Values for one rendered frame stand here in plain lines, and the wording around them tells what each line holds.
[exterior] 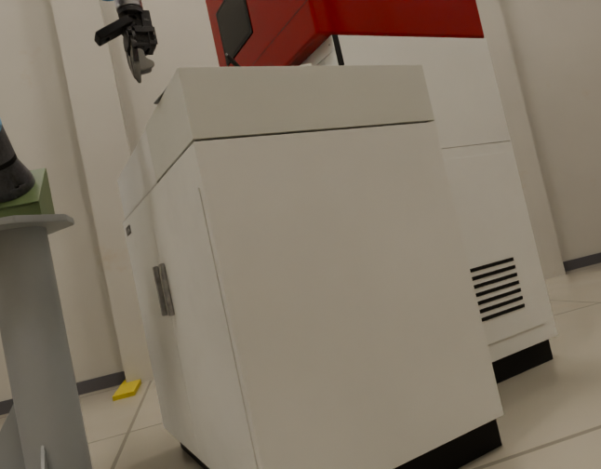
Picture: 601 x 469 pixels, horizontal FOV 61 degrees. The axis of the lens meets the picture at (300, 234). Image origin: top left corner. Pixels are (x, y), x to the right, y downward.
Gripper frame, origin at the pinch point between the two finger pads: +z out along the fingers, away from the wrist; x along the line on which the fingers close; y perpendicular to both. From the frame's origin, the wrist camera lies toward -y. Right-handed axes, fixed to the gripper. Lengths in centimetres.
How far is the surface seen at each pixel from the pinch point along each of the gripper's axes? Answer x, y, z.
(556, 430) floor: -52, 72, 116
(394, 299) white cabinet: -50, 34, 74
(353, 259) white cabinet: -50, 26, 63
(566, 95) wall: 119, 384, -28
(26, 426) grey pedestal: 16, -43, 88
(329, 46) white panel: -14, 59, -4
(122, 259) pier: 203, 17, 35
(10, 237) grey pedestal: 14, -38, 38
